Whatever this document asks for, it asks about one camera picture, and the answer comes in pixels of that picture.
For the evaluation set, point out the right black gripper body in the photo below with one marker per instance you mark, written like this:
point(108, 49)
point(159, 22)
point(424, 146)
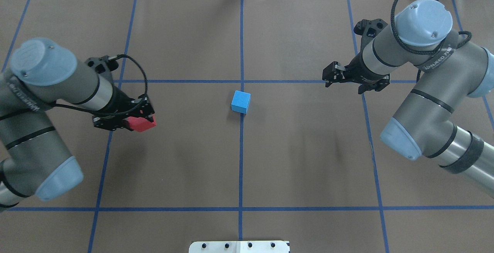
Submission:
point(357, 70)

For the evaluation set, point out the blue cube block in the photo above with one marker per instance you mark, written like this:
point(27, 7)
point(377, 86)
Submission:
point(240, 102)

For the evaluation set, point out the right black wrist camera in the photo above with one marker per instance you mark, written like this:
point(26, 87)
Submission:
point(368, 30)

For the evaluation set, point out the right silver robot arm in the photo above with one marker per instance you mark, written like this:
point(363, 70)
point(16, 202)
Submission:
point(452, 69)

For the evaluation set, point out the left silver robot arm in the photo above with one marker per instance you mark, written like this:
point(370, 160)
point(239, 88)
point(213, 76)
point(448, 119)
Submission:
point(43, 75)

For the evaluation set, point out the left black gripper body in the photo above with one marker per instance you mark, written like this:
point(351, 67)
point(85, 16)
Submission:
point(120, 104)

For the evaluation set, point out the red cube block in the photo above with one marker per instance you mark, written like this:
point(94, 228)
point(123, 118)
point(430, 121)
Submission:
point(139, 124)

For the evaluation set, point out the white pedestal column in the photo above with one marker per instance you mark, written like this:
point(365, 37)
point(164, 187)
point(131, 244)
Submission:
point(252, 246)

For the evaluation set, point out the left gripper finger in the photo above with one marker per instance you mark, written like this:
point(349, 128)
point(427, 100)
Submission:
point(110, 123)
point(145, 107)

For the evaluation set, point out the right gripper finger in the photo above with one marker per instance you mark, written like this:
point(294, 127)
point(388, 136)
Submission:
point(334, 73)
point(375, 85)

